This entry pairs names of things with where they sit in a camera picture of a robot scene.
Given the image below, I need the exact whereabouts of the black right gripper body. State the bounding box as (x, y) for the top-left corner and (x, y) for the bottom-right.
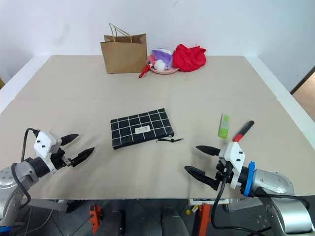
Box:
(215, 157), (234, 191)

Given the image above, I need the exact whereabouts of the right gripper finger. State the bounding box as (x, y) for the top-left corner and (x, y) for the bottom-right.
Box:
(195, 145), (221, 158)
(184, 165), (219, 191)

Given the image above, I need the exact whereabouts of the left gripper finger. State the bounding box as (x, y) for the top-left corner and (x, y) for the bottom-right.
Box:
(71, 147), (95, 169)
(60, 134), (79, 147)

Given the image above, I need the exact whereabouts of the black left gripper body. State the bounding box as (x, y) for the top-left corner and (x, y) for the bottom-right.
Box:
(51, 148), (75, 171)

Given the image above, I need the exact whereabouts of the black grid pencil pouch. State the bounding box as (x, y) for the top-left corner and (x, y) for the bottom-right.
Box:
(110, 107), (175, 151)

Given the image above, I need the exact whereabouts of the green glue stick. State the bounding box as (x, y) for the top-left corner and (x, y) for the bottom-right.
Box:
(217, 113), (231, 140)

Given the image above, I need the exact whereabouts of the red and black marker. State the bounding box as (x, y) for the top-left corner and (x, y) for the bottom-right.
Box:
(232, 120), (255, 143)

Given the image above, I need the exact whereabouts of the orange clamp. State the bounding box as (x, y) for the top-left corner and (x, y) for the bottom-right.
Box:
(88, 203), (103, 236)
(196, 202), (212, 236)

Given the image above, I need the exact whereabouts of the beige table cover sheet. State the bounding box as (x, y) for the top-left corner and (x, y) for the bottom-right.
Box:
(0, 98), (315, 200)
(13, 55), (280, 101)

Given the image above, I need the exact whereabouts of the dark rounded shape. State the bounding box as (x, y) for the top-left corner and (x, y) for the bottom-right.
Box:
(160, 207), (190, 236)
(97, 208), (124, 236)

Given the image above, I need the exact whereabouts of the pink plate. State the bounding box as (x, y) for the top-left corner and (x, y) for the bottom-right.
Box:
(148, 64), (180, 75)

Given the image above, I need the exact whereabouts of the red cloth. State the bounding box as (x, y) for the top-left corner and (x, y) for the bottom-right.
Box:
(172, 43), (207, 73)

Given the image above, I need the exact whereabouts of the brown paper bag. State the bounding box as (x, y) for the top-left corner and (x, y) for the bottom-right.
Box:
(99, 23), (148, 75)

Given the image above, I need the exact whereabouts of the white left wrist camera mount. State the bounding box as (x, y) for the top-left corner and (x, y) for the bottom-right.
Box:
(33, 131), (63, 172)

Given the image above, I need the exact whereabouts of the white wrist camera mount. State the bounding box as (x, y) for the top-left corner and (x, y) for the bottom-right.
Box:
(33, 131), (63, 172)
(219, 141), (247, 189)

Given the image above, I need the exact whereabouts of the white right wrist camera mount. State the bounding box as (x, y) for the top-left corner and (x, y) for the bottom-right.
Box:
(219, 141), (247, 189)

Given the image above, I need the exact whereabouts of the blue right wrist clamp ring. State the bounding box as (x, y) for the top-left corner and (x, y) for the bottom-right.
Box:
(244, 161), (257, 197)

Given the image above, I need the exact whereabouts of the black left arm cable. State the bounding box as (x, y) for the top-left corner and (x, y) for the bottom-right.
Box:
(11, 127), (40, 209)

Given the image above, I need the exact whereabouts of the grey metal table bracket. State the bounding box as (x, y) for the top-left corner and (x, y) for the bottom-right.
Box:
(26, 198), (69, 212)

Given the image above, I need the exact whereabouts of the red strap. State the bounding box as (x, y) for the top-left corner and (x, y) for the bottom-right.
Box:
(138, 63), (152, 79)

